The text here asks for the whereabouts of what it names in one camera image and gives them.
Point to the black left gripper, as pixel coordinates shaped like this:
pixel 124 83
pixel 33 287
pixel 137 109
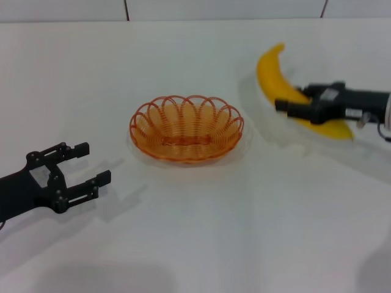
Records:
pixel 21 189

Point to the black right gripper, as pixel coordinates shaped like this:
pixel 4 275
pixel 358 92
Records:
pixel 357 100

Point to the yellow banana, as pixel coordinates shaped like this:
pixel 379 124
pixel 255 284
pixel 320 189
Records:
pixel 268 76

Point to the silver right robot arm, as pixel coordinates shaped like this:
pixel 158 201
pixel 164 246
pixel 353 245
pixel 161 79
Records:
pixel 388 110

